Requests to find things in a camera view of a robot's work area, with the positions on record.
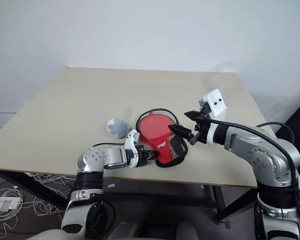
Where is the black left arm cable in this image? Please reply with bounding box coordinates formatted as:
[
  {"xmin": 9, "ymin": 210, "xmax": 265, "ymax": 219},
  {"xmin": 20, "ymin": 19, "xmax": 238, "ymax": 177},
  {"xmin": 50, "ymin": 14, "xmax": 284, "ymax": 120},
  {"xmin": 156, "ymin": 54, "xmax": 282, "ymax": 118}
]
[{"xmin": 90, "ymin": 142, "xmax": 127, "ymax": 149}]

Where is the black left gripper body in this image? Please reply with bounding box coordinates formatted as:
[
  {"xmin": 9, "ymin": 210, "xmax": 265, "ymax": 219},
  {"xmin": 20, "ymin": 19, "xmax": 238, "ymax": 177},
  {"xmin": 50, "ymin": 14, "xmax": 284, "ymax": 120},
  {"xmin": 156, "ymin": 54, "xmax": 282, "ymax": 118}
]
[{"xmin": 135, "ymin": 144, "xmax": 149, "ymax": 168}]

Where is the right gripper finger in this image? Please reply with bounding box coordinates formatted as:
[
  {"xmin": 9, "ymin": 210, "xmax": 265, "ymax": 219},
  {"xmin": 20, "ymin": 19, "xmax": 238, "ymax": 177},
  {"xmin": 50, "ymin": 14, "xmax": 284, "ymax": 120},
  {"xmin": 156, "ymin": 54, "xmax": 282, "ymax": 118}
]
[
  {"xmin": 184, "ymin": 110, "xmax": 204, "ymax": 121},
  {"xmin": 168, "ymin": 123, "xmax": 193, "ymax": 141}
]

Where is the black metal table frame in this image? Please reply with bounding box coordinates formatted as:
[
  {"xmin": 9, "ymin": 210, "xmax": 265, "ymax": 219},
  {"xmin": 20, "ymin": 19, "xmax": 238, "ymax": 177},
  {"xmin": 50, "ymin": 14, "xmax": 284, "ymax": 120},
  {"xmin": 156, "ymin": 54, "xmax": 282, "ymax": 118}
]
[{"xmin": 0, "ymin": 169, "xmax": 259, "ymax": 230}]

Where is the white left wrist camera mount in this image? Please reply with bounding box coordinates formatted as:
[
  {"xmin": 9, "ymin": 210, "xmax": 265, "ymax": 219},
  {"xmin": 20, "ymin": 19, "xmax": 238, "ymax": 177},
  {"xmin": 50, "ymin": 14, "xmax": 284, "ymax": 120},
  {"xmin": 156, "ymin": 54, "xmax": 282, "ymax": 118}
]
[{"xmin": 124, "ymin": 129, "xmax": 141, "ymax": 168}]

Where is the grey rounded shape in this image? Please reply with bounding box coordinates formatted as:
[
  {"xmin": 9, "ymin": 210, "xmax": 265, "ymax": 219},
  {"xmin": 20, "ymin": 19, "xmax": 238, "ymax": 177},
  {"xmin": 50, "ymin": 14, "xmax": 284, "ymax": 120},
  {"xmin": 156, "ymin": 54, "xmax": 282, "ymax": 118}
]
[{"xmin": 109, "ymin": 219, "xmax": 147, "ymax": 240}]

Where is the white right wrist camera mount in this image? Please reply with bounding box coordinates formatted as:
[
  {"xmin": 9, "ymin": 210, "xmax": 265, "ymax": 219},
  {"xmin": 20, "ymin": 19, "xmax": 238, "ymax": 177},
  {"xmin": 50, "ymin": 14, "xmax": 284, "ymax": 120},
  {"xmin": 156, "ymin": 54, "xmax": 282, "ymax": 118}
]
[{"xmin": 202, "ymin": 88, "xmax": 228, "ymax": 146}]

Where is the red table tennis paddle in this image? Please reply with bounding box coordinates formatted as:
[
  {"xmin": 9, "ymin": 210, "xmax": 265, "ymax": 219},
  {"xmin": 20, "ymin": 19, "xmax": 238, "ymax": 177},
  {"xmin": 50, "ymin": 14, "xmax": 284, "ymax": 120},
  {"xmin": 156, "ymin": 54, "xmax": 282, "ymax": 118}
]
[{"xmin": 138, "ymin": 113, "xmax": 176, "ymax": 164}]

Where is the grey white soft ball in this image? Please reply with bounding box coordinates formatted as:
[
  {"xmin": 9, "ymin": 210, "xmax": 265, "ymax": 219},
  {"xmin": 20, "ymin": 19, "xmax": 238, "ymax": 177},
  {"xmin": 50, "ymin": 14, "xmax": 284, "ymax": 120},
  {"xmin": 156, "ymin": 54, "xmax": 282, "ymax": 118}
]
[{"xmin": 106, "ymin": 117, "xmax": 134, "ymax": 139}]

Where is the black mesh paddle case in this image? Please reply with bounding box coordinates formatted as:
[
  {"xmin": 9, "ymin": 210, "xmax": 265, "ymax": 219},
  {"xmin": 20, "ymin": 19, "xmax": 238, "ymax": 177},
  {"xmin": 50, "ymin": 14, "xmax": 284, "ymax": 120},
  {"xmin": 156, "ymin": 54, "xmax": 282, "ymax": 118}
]
[{"xmin": 135, "ymin": 107, "xmax": 189, "ymax": 169}]

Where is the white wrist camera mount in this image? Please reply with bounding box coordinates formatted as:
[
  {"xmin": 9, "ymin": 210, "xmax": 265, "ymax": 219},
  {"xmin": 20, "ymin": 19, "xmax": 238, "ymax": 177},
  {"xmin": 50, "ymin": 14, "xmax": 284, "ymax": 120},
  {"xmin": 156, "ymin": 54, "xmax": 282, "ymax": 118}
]
[
  {"xmin": 202, "ymin": 88, "xmax": 228, "ymax": 146},
  {"xmin": 124, "ymin": 129, "xmax": 141, "ymax": 168}
]

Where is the white power adapter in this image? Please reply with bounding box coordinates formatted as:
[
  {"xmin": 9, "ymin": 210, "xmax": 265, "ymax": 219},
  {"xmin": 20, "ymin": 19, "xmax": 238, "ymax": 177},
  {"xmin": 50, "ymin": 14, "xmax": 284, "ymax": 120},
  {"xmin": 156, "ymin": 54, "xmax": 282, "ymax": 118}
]
[{"xmin": 0, "ymin": 196, "xmax": 23, "ymax": 211}]

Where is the white cable tangle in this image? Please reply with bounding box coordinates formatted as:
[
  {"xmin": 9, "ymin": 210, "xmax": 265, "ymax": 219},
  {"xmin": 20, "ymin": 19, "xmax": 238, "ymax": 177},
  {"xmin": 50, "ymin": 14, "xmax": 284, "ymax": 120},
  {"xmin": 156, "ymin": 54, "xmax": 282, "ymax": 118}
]
[{"xmin": 0, "ymin": 171, "xmax": 75, "ymax": 236}]

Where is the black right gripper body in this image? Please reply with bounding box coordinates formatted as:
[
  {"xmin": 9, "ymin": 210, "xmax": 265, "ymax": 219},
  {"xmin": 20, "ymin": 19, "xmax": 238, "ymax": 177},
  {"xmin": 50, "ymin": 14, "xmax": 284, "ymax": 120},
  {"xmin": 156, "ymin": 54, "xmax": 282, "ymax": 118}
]
[{"xmin": 189, "ymin": 98, "xmax": 212, "ymax": 146}]

